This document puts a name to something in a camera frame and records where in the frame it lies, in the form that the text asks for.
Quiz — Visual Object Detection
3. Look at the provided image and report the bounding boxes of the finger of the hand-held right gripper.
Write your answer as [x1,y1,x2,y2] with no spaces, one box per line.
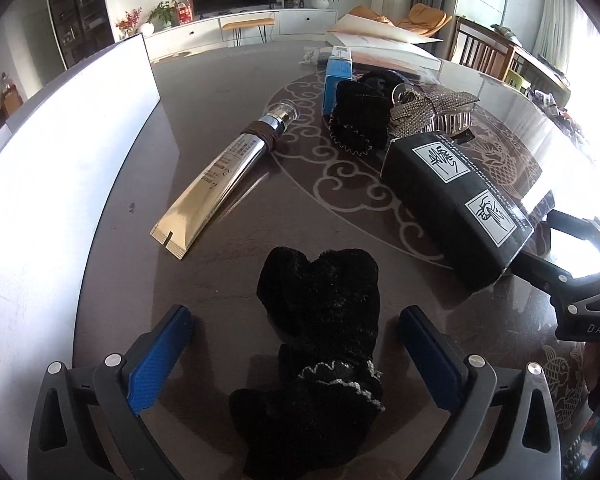
[515,252,581,292]
[545,209,600,257]

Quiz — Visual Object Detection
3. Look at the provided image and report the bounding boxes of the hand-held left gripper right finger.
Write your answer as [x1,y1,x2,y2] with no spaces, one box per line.
[399,305,563,480]

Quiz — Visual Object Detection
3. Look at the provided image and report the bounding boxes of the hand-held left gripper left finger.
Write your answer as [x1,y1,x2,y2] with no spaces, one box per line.
[27,304,196,480]

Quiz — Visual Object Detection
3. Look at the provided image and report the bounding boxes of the black box with white labels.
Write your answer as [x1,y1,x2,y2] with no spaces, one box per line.
[380,130,536,295]

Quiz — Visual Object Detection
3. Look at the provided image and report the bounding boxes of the black fuzzy sock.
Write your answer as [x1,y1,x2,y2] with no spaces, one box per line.
[229,246,385,480]
[329,81,397,155]

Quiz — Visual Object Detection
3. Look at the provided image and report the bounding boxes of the blue and white medicine box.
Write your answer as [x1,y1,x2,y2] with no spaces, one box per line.
[322,45,354,117]

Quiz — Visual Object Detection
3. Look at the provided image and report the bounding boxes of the rhinestone hair clip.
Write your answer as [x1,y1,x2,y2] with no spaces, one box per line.
[389,89,481,140]

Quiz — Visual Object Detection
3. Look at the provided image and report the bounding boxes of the wooden chair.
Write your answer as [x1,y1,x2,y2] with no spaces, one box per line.
[452,16,526,82]

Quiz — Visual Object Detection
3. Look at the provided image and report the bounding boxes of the gold cream tube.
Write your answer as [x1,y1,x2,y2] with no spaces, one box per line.
[150,101,301,261]

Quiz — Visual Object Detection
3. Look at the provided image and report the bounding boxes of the black round object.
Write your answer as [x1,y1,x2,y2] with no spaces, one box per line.
[357,70,412,97]

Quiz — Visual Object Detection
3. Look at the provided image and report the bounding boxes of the orange lounge chair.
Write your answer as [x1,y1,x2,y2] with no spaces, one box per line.
[397,2,453,32]
[347,5,393,26]

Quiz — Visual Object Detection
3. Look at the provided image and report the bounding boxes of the small clear plastic bag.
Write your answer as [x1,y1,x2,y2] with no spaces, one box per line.
[301,46,333,67]

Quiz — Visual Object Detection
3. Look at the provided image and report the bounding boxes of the white television cabinet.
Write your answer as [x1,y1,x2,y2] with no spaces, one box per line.
[130,5,338,62]

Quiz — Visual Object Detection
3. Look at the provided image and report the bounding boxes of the red flower arrangement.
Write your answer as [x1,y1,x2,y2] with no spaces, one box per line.
[115,7,143,40]

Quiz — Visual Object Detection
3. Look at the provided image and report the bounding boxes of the green leafy potted plant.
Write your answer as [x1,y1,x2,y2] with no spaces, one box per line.
[147,0,181,30]

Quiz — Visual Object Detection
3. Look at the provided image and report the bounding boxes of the wooden bench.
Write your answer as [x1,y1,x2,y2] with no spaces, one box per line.
[221,17,276,47]

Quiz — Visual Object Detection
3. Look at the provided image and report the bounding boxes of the dark display cabinet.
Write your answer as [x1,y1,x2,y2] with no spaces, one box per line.
[45,0,116,68]

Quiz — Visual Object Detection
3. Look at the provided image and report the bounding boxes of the brown hair tie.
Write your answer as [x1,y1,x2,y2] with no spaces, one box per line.
[242,121,282,152]

